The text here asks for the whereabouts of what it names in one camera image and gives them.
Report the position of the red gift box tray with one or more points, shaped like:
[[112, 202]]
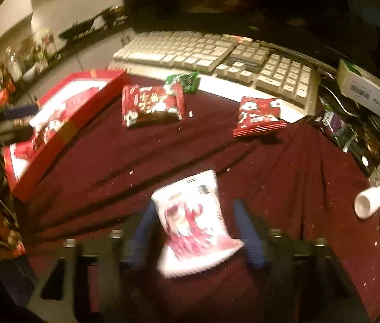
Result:
[[63, 112]]

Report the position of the red white snack packet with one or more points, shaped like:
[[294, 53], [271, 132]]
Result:
[[258, 117]]

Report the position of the white pink snack packet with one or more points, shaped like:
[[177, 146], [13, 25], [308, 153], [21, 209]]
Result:
[[197, 238]]

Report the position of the white green medicine box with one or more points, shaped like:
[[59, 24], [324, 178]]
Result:
[[359, 85]]

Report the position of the dark red tablecloth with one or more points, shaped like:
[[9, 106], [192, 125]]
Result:
[[297, 180]]

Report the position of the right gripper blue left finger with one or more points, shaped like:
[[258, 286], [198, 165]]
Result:
[[139, 230]]

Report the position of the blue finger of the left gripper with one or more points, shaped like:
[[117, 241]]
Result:
[[21, 111]]

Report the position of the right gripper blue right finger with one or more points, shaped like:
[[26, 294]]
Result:
[[253, 245]]

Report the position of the beige computer keyboard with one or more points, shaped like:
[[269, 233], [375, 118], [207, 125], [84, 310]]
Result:
[[228, 66]]

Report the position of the small green candy packet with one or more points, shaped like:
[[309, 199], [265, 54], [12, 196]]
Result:
[[189, 82]]

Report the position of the red flower snack packet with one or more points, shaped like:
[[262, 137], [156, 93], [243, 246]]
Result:
[[151, 104]]

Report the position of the small white bottle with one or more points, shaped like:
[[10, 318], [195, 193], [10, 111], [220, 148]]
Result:
[[367, 202]]

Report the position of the dark purple snack packet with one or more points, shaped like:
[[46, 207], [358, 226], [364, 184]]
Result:
[[335, 128]]

